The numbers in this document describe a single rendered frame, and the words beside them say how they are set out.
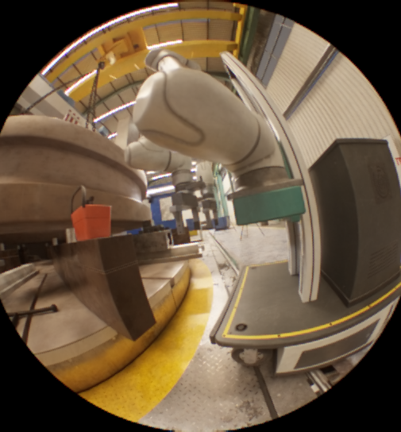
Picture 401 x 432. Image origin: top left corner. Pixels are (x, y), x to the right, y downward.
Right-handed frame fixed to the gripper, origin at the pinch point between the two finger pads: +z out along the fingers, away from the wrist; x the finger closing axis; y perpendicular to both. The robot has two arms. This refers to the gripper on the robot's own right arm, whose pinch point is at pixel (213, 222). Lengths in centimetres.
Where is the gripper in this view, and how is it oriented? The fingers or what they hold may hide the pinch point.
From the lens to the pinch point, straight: 79.9
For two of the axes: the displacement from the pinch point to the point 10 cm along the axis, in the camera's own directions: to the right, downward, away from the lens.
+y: 8.9, -1.8, -4.2
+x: 4.2, -0.1, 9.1
